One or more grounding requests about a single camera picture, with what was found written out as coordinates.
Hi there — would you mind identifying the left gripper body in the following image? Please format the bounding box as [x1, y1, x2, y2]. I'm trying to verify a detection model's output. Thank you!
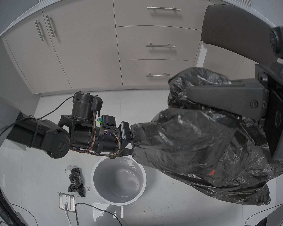
[71, 121, 134, 160]

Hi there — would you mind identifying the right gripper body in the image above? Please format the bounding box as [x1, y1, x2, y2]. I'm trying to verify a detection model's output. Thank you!
[254, 62, 283, 164]

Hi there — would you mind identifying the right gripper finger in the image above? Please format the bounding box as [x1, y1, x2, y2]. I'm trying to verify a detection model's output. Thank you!
[185, 78, 270, 121]

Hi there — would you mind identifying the black plastic bag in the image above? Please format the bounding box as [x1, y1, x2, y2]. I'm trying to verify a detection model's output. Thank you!
[130, 67, 283, 206]

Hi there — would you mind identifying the white trash bin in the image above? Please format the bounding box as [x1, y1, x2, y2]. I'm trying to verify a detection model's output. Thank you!
[91, 156, 147, 204]

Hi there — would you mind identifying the crumpled black plastic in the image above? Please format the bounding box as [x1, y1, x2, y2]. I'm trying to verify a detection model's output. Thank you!
[67, 168, 86, 197]

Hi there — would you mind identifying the dark grey white chair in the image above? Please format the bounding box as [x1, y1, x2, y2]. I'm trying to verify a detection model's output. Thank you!
[196, 4, 283, 76]

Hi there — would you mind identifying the beige cabinet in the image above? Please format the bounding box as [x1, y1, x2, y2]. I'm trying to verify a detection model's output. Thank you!
[0, 0, 283, 97]

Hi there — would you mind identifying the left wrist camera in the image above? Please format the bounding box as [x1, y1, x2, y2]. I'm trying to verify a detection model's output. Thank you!
[100, 114, 117, 129]

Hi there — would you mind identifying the black cable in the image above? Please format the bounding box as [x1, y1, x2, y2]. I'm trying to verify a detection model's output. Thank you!
[0, 95, 74, 135]
[74, 203, 123, 226]

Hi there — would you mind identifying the white cable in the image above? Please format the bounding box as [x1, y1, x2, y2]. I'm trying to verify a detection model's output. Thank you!
[64, 202, 72, 226]

